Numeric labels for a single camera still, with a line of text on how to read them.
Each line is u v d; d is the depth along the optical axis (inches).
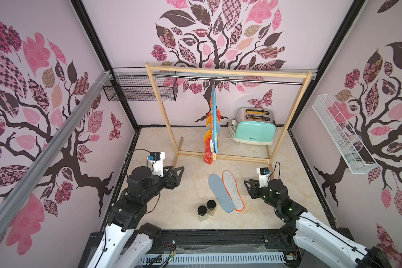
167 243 28.6
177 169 24.7
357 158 25.5
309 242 22.7
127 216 17.6
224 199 33.7
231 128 43.3
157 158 22.1
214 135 24.0
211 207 29.2
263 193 28.3
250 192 29.8
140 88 26.4
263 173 28.0
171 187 23.0
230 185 35.7
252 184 29.1
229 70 23.0
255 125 40.1
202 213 28.8
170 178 22.4
